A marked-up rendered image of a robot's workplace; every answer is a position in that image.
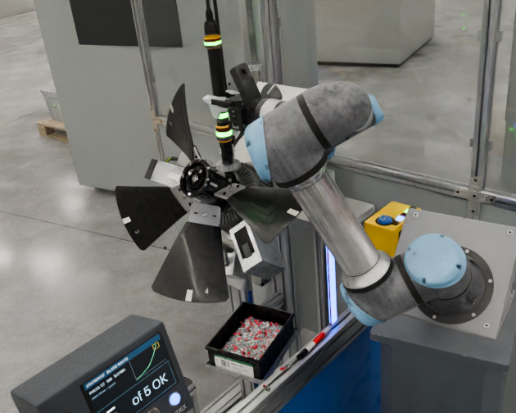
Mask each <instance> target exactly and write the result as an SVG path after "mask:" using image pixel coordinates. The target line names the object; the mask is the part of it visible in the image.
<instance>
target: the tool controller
mask: <svg viewBox="0 0 516 413"><path fill-rule="evenodd" d="M174 391H176V392H178V393H179V394H180V397H181V398H180V402H179V404H178V405H177V406H171V405H170V404H169V403H168V398H169V395H170V394H171V393H172V392H174ZM11 396H12V399H13V401H14V403H15V404H16V407H17V409H18V411H19V412H20V413H97V412H98V411H100V410H101V409H102V408H103V407H104V406H106V405H107V404H109V403H110V402H112V401H113V400H115V399H116V398H117V397H118V396H120V397H121V400H122V402H123V404H124V407H125V409H126V411H127V413H148V412H149V410H150V409H152V408H153V407H155V408H157V409H158V410H159V411H160V413H187V412H188V411H190V410H191V409H192V408H193V407H194V404H193V401H192V398H191V395H190V393H189V391H188V387H187V384H186V382H185V380H184V377H183V374H182V371H181V369H180V367H179V363H178V361H177V358H176V355H175V354H174V349H173V348H172V345H171V342H170V339H169V336H168V334H167V332H166V329H165V326H164V324H163V322H162V321H159V320H153V319H149V318H146V317H142V316H139V315H129V316H127V317H126V318H124V319H123V320H121V321H120V322H118V323H117V324H115V325H113V326H111V327H110V328H109V329H107V330H106V331H104V332H102V333H101V334H99V335H98V336H96V337H95V338H93V339H91V340H90V341H88V342H86V343H85V344H84V345H82V346H81V347H78V348H77V349H75V350H74V351H72V352H71V353H69V354H68V355H66V356H64V357H62V358H61V359H60V360H59V361H57V362H55V363H53V364H52V365H50V366H49V367H48V368H46V369H44V370H42V371H41V372H39V373H37V374H36V375H35V376H33V377H32V378H30V379H28V380H26V381H25V382H24V383H22V384H20V385H19V386H17V387H16V388H13V389H12V390H11Z"/></svg>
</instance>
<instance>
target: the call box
mask: <svg viewBox="0 0 516 413"><path fill-rule="evenodd" d="M409 207H411V206H409V205H405V204H402V203H399V202H390V203H389V204H387V205H386V206H385V207H384V208H383V209H381V210H380V211H378V212H377V213H376V214H374V215H373V216H371V217H370V218H368V219H367V220H366V221H365V222H364V230H365V232H366V233H367V235H368V236H369V238H370V240H371V241H372V243H373V245H374V246H375V247H376V249H377V250H381V251H384V252H386V253H387V254H388V256H392V257H394V256H395V252H396V247H397V244H398V242H399V241H398V237H399V231H401V230H402V228H403V224H404V222H405V219H403V220H396V217H397V216H400V215H401V213H403V212H405V210H407V209H409ZM382 215H386V216H390V217H391V218H392V222H393V221H394V220H395V221H399V222H400V223H399V224H398V226H395V225H392V223H390V224H380V223H378V217H379V216H382Z"/></svg>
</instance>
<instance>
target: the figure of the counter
mask: <svg viewBox="0 0 516 413"><path fill-rule="evenodd" d="M97 413H127V411H126V409H125V407H124V404H123V402H122V400H121V397H120V396H118V397H117V398H116V399H115V400H113V401H112V402H110V403H109V404H107V405H106V406H104V407H103V408H102V409H101V410H100V411H98V412H97Z"/></svg>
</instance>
